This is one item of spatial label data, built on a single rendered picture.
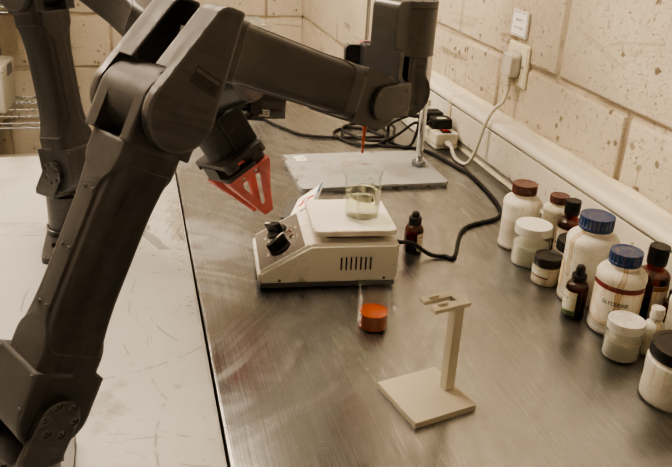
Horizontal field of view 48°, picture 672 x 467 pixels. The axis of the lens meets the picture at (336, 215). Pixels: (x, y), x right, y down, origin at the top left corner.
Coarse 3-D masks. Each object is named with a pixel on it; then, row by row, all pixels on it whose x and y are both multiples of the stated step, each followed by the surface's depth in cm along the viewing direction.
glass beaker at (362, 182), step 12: (348, 168) 108; (360, 168) 109; (372, 168) 109; (348, 180) 106; (360, 180) 105; (372, 180) 105; (348, 192) 107; (360, 192) 106; (372, 192) 106; (348, 204) 108; (360, 204) 106; (372, 204) 107; (348, 216) 108; (360, 216) 107; (372, 216) 108
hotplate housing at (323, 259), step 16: (304, 224) 111; (304, 240) 106; (320, 240) 106; (336, 240) 106; (352, 240) 106; (368, 240) 107; (384, 240) 107; (256, 256) 110; (288, 256) 105; (304, 256) 105; (320, 256) 105; (336, 256) 105; (352, 256) 106; (368, 256) 106; (384, 256) 107; (256, 272) 108; (272, 272) 105; (288, 272) 105; (304, 272) 106; (320, 272) 106; (336, 272) 106; (352, 272) 107; (368, 272) 107; (384, 272) 108
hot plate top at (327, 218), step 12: (312, 204) 113; (324, 204) 113; (336, 204) 114; (312, 216) 109; (324, 216) 109; (336, 216) 109; (384, 216) 110; (312, 228) 106; (324, 228) 105; (336, 228) 105; (348, 228) 106; (360, 228) 106; (372, 228) 106; (384, 228) 106; (396, 228) 107
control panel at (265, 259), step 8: (296, 216) 114; (288, 224) 113; (296, 224) 112; (264, 232) 115; (288, 232) 111; (296, 232) 110; (256, 240) 114; (264, 240) 112; (288, 240) 109; (296, 240) 107; (264, 248) 110; (288, 248) 107; (296, 248) 105; (264, 256) 108; (272, 256) 107; (280, 256) 106; (264, 264) 106
